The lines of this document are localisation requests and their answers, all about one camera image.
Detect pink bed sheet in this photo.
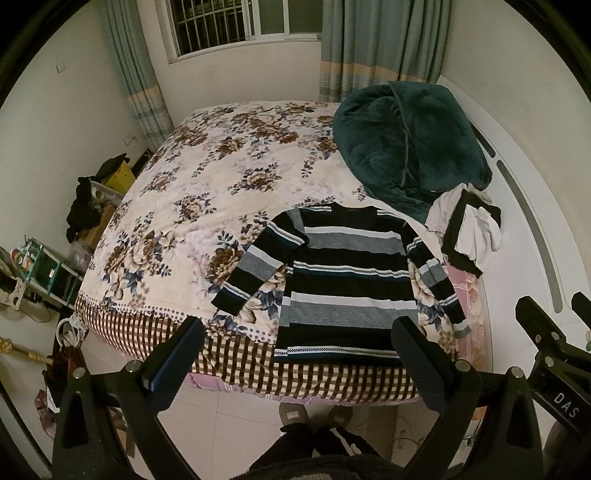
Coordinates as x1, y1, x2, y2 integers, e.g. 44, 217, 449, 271
446, 265, 491, 371

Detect white and black garment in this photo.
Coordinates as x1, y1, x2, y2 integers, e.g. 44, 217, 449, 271
425, 183, 502, 278

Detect yellow box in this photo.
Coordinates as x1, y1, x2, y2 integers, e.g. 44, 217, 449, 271
102, 161, 135, 195

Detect wooden stick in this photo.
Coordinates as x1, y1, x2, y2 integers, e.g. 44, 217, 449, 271
0, 337, 53, 365

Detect floral quilt bedspread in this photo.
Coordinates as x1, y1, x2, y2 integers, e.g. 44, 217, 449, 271
73, 100, 463, 405

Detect barred window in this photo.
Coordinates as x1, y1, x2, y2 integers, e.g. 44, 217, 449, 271
155, 0, 322, 62

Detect white cable coil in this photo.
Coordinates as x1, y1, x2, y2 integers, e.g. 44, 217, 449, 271
55, 313, 89, 349

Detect white bed headboard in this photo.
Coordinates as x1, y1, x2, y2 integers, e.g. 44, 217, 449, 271
438, 77, 590, 373

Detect left grey-green curtain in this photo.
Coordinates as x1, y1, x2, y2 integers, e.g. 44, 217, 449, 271
99, 0, 173, 152

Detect green shelf rack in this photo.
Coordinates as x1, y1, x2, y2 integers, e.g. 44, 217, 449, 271
11, 237, 83, 309

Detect black clothes pile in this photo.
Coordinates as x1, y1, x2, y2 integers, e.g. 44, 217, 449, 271
66, 177, 102, 243

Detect right grey-green curtain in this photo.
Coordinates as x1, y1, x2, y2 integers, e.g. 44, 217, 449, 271
320, 0, 452, 102

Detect grey slippers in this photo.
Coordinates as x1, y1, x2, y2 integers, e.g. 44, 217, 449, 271
279, 403, 353, 427

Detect dark green plush blanket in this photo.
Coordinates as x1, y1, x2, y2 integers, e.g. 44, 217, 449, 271
332, 81, 492, 223

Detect grey-green curtain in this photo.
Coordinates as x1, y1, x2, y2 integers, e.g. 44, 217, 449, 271
320, 0, 452, 102
99, 0, 173, 152

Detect striped black grey sweater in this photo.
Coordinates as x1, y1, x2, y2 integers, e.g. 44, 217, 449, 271
212, 203, 470, 364

